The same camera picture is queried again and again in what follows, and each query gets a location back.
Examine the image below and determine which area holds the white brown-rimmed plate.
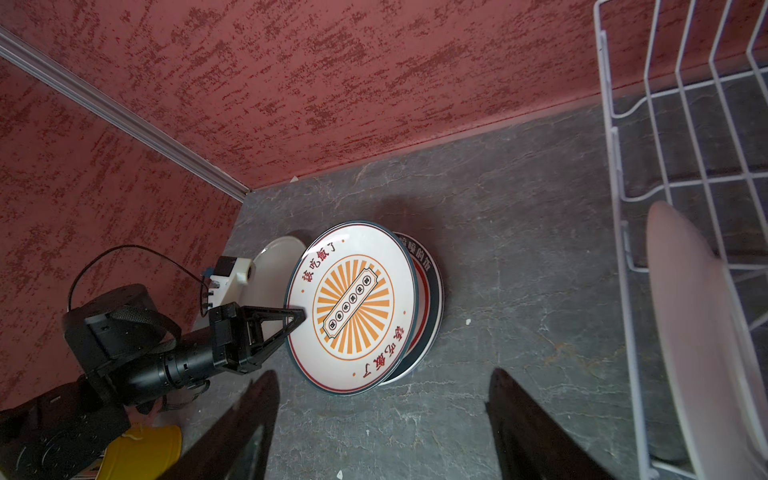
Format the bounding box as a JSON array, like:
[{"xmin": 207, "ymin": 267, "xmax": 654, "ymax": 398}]
[{"xmin": 240, "ymin": 236, "xmax": 306, "ymax": 308}]

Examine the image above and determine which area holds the green-rimmed white plate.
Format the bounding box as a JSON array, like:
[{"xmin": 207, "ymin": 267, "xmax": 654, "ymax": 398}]
[{"xmin": 381, "ymin": 232, "xmax": 445, "ymax": 385}]

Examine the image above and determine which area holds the white wire dish rack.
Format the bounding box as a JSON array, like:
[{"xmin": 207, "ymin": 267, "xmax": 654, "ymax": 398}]
[{"xmin": 593, "ymin": 1, "xmax": 767, "ymax": 479}]

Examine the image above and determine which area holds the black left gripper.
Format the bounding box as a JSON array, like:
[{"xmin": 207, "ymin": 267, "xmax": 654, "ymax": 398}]
[{"xmin": 208, "ymin": 302, "xmax": 306, "ymax": 374}]

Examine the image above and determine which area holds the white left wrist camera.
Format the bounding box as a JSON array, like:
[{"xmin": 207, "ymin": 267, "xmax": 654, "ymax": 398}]
[{"xmin": 208, "ymin": 256, "xmax": 254, "ymax": 308}]

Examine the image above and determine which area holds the orange sunburst pattern plate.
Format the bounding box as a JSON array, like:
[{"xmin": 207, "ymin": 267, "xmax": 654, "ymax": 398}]
[{"xmin": 285, "ymin": 221, "xmax": 419, "ymax": 396}]

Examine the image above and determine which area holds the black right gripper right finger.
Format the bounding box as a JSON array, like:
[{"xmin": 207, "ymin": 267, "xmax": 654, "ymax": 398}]
[{"xmin": 485, "ymin": 368, "xmax": 613, "ymax": 479}]

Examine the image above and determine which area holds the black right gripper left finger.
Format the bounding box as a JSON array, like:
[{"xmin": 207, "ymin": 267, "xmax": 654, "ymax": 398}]
[{"xmin": 161, "ymin": 370, "xmax": 280, "ymax": 479}]

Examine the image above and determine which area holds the pink plate in rack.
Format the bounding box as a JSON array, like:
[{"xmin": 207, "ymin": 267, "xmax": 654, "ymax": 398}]
[{"xmin": 646, "ymin": 201, "xmax": 767, "ymax": 479}]

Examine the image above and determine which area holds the aluminium left corner post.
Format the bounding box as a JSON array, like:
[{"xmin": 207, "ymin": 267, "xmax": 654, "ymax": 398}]
[{"xmin": 1, "ymin": 28, "xmax": 250, "ymax": 203}]

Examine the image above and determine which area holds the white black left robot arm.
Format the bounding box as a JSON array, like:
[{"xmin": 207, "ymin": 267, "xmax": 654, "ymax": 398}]
[{"xmin": 1, "ymin": 284, "xmax": 306, "ymax": 479}]

